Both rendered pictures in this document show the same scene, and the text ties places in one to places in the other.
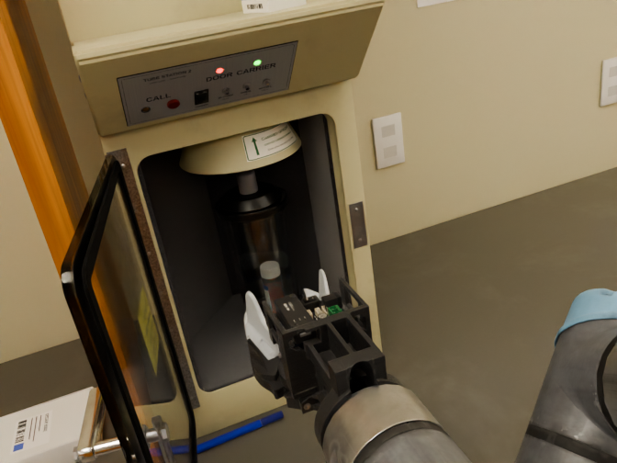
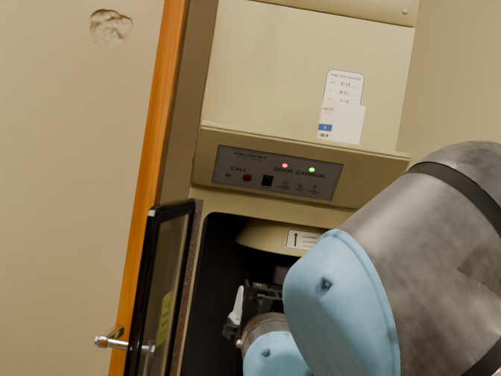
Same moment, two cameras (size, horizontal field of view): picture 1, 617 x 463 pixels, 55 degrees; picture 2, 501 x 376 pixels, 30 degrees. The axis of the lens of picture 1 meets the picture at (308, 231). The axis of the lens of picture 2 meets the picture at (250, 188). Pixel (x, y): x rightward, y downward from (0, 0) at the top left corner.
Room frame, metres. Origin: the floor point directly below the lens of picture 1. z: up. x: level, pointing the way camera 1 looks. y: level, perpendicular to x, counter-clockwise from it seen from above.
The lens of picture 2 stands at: (-0.75, -0.21, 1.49)
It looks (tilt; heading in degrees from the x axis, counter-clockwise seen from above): 3 degrees down; 13
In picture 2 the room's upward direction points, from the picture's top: 9 degrees clockwise
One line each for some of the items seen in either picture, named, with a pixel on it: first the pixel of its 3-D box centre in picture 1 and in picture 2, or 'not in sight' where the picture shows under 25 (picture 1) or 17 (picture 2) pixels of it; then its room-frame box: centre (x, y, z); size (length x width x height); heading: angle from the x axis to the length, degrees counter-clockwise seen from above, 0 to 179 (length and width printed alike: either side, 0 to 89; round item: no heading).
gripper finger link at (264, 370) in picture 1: (281, 363); (241, 330); (0.42, 0.04, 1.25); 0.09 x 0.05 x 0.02; 30
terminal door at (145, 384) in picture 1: (149, 373); (153, 339); (0.52, 0.19, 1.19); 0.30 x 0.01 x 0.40; 7
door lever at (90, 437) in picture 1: (110, 420); (121, 338); (0.44, 0.21, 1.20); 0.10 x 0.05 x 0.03; 7
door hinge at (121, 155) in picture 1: (158, 296); (177, 319); (0.68, 0.20, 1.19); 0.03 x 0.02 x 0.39; 107
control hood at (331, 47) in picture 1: (235, 65); (297, 168); (0.68, 0.05, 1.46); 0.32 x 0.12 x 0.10; 107
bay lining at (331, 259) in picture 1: (240, 228); (262, 314); (0.85, 0.10, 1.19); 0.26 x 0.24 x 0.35; 107
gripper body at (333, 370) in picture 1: (333, 367); (269, 324); (0.37, 0.00, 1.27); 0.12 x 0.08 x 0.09; 17
